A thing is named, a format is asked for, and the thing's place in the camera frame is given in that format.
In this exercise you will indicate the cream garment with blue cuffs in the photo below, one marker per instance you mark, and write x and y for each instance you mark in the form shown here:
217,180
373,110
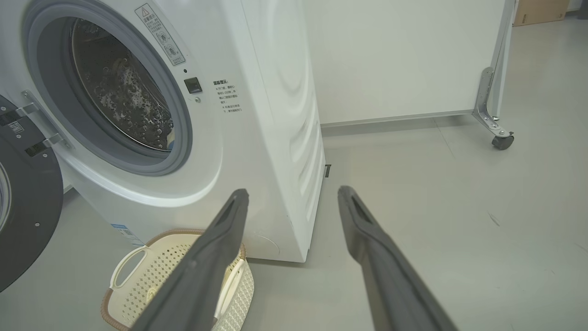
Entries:
169,140

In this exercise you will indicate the white front-load washing machine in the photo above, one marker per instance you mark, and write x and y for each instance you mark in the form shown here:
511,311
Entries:
266,138

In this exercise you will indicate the cream perforated laundry basket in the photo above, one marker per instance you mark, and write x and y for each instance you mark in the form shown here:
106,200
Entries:
138,294

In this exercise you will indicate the washing machine door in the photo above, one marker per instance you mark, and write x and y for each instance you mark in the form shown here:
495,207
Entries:
27,207

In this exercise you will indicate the brown cardboard box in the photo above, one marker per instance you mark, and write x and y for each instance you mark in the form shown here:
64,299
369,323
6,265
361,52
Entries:
542,11

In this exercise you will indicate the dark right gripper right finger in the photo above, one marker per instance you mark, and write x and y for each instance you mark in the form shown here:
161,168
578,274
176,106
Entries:
390,280

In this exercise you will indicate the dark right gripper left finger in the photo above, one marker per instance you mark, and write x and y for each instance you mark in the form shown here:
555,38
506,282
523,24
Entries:
202,276

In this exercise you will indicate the steel washing machine drum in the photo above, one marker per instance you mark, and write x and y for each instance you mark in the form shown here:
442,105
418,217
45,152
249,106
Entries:
115,92

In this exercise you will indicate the grey warning sticker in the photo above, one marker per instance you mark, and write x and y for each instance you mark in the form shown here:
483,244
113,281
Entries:
161,34

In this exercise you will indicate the blue energy label sticker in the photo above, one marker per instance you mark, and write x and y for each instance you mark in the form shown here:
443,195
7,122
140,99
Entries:
126,233

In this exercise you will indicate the black printed text sticker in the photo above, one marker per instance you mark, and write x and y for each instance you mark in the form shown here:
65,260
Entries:
227,96

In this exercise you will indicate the white partition panel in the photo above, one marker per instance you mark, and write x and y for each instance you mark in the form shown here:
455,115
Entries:
395,55

